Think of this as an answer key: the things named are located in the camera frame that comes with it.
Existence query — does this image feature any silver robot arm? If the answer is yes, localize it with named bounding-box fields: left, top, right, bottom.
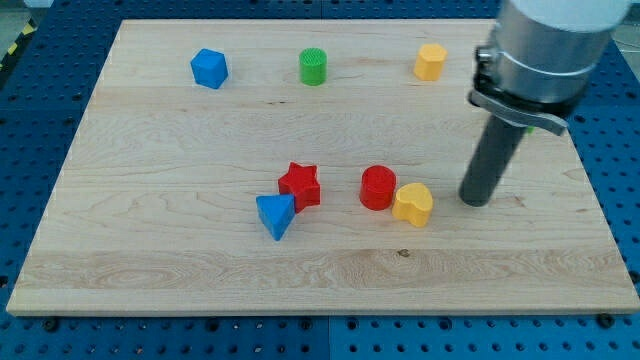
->
left=458, top=0, right=632, bottom=207

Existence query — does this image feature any yellow hexagon block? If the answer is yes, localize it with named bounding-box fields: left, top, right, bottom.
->
left=413, top=44, right=448, bottom=81

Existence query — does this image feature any yellow heart block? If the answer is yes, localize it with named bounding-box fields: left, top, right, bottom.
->
left=392, top=182, right=434, bottom=227

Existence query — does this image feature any green cylinder block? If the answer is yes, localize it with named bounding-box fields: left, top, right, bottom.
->
left=299, top=48, right=328, bottom=86

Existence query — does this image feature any blue cube block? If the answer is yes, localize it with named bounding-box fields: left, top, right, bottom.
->
left=190, top=48, right=228, bottom=89

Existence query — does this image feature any red star block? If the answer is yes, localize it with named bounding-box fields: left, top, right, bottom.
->
left=278, top=162, right=321, bottom=213

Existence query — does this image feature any blue triangle block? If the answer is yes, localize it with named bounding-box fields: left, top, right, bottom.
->
left=256, top=194, right=295, bottom=241

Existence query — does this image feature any wooden board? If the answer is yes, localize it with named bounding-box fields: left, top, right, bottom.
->
left=7, top=20, right=639, bottom=316

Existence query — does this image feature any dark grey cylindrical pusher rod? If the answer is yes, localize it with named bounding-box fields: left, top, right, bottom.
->
left=458, top=116, right=525, bottom=207

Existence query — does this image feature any red cylinder block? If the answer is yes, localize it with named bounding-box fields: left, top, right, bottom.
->
left=359, top=165, right=397, bottom=211

